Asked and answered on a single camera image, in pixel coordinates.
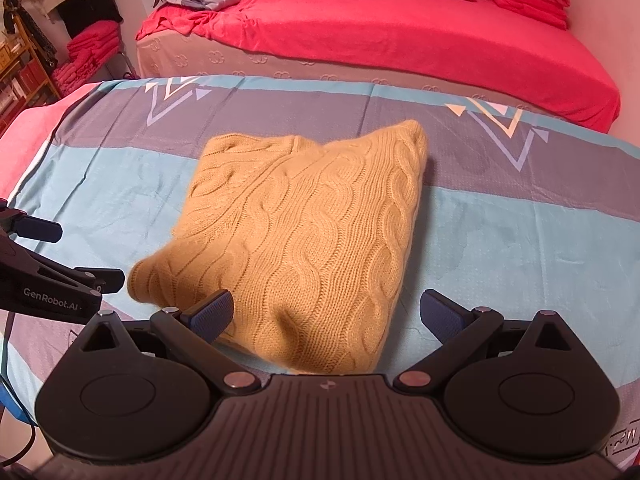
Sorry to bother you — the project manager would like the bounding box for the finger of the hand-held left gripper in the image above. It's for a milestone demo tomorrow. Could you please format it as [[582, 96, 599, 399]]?
[[14, 246, 126, 296], [0, 199, 63, 244]]

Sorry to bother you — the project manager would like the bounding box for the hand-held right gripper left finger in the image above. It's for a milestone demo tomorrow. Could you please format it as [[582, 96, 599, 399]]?
[[67, 290, 263, 396]]

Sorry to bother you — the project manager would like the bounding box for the red bed sheet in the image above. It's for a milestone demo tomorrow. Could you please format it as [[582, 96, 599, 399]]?
[[135, 0, 621, 131]]

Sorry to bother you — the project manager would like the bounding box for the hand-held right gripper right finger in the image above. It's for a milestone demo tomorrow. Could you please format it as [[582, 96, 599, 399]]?
[[393, 288, 583, 395]]

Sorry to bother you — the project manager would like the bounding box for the blue grey geometric blanket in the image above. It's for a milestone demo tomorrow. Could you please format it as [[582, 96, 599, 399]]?
[[0, 74, 640, 441]]

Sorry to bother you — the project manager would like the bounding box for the black cable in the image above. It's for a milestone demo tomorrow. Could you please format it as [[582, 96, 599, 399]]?
[[0, 310, 38, 463]]

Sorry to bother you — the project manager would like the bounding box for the mustard cable-knit cardigan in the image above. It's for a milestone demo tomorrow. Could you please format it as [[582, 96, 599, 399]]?
[[129, 120, 431, 376]]

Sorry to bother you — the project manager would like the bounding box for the wooden shelf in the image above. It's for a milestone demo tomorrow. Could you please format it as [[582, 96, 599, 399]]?
[[0, 35, 56, 126]]

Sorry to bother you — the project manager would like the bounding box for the pink bed sheet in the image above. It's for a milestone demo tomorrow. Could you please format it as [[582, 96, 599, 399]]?
[[0, 80, 101, 186]]

